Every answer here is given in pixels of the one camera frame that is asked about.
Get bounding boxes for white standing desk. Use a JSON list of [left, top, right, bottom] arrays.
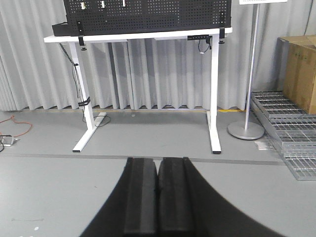
[[44, 27, 233, 154]]

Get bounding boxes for silver sign stand pole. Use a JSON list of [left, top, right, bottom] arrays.
[[227, 0, 288, 141]]

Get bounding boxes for black box on desk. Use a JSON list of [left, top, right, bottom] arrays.
[[52, 22, 73, 37]]

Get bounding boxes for small device on floor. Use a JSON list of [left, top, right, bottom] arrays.
[[0, 135, 20, 147]]

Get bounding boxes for grey pleated curtain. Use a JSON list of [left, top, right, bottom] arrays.
[[0, 0, 316, 111]]

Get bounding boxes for black perforated pegboard panel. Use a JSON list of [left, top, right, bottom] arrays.
[[64, 0, 232, 36]]

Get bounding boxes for stacked metal floor gratings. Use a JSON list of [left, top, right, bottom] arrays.
[[251, 91, 316, 181]]

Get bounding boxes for white power strip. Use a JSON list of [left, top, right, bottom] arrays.
[[93, 112, 107, 127]]

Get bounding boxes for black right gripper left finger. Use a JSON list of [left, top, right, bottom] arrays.
[[81, 158, 157, 237]]

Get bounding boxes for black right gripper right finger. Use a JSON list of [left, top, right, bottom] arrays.
[[158, 158, 280, 237]]

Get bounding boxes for orange cable on floor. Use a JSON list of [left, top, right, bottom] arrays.
[[0, 115, 33, 138]]

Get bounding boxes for black cable on desk leg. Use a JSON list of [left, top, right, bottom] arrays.
[[59, 42, 112, 128]]

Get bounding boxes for brown cardboard box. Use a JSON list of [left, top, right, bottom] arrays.
[[279, 35, 316, 115]]

